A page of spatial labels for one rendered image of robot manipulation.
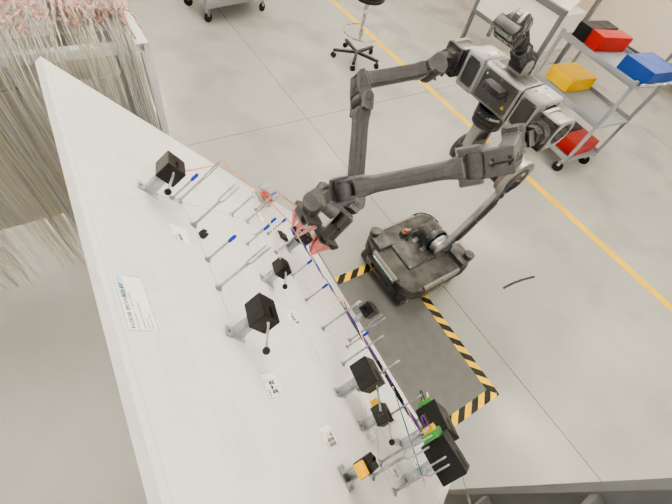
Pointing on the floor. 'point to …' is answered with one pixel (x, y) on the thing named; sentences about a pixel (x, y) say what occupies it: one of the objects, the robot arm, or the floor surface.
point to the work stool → (360, 37)
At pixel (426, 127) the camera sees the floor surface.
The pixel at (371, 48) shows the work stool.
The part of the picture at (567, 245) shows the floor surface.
